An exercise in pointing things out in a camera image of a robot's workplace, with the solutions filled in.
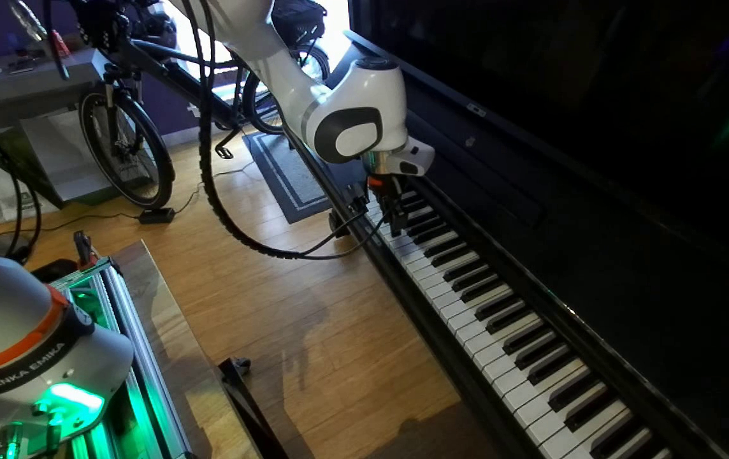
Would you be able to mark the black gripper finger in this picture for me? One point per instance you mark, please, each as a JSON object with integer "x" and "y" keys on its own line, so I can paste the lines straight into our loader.
{"x": 399, "y": 206}
{"x": 379, "y": 202}

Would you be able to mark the black power adapter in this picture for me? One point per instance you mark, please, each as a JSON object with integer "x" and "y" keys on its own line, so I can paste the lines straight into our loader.
{"x": 155, "y": 215}

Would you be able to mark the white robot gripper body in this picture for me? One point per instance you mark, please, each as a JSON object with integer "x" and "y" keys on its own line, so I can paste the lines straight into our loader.
{"x": 405, "y": 155}

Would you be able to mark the black bicycle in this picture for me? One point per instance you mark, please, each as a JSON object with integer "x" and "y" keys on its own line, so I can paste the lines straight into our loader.
{"x": 137, "y": 154}

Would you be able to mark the grey door mat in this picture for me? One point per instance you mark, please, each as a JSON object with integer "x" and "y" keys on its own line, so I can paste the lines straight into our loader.
{"x": 284, "y": 181}

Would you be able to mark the aluminium robot mounting table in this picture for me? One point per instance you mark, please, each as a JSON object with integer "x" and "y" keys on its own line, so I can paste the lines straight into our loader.
{"x": 144, "y": 339}

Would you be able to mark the grey cabinet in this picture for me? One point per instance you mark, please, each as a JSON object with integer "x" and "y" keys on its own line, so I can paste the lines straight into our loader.
{"x": 48, "y": 149}

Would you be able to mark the black stand leg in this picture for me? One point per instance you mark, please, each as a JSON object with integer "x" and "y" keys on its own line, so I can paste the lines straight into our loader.
{"x": 251, "y": 408}

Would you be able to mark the black piano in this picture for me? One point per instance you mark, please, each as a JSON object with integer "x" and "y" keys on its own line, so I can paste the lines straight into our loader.
{"x": 595, "y": 213}

